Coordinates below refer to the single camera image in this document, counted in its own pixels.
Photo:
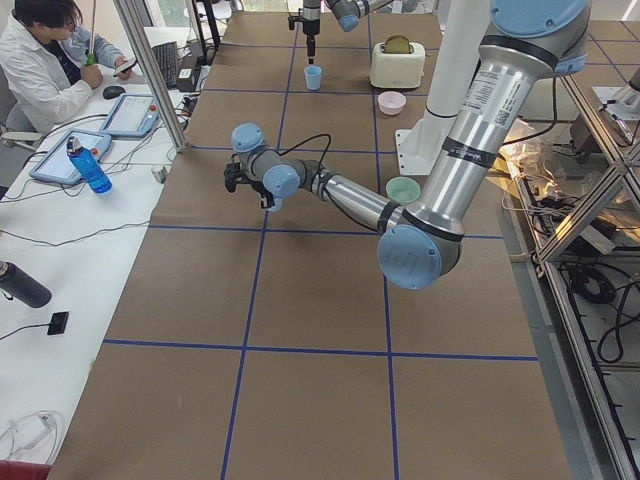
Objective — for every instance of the far teach pendant tablet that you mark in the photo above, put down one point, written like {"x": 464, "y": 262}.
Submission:
{"x": 132, "y": 116}

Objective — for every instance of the toast slice in toaster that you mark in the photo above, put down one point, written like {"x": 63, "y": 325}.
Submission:
{"x": 397, "y": 44}

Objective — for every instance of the blue water bottle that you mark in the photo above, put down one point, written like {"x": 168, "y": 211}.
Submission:
{"x": 88, "y": 167}

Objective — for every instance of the light blue plastic cup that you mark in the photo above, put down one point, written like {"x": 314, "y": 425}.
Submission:
{"x": 313, "y": 77}

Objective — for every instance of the aluminium frame post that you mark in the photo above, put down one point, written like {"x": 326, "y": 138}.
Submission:
{"x": 132, "y": 24}

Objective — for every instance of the aluminium side frame rail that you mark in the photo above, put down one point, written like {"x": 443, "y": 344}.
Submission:
{"x": 575, "y": 172}

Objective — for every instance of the black keyboard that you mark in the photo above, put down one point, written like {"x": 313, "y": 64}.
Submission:
{"x": 166, "y": 57}

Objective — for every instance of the small black square device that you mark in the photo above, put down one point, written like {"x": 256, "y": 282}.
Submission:
{"x": 58, "y": 323}

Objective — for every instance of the teach pendant tablet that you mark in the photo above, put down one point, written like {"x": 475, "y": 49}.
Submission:
{"x": 55, "y": 167}
{"x": 132, "y": 116}

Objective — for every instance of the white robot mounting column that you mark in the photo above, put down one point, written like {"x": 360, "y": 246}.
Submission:
{"x": 464, "y": 26}

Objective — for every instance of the green handled stick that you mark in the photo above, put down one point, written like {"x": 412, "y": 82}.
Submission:
{"x": 91, "y": 56}

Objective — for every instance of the person in white coat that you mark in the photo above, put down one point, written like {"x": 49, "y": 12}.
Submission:
{"x": 43, "y": 56}

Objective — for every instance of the cream toaster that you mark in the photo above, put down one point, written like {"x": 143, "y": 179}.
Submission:
{"x": 397, "y": 71}

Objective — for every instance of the black smartphone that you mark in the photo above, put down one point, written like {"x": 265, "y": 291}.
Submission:
{"x": 124, "y": 67}

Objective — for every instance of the near teach pendant tablet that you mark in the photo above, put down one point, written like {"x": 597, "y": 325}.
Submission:
{"x": 55, "y": 167}

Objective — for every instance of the pink bowl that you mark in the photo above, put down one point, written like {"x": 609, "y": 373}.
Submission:
{"x": 391, "y": 103}

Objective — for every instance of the dark grey thermos bottle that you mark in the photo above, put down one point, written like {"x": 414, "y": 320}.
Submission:
{"x": 21, "y": 286}

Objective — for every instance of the mint green bowl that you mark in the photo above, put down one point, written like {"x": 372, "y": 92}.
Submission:
{"x": 403, "y": 190}

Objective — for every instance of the black computer mouse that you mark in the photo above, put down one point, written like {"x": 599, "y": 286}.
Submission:
{"x": 112, "y": 92}

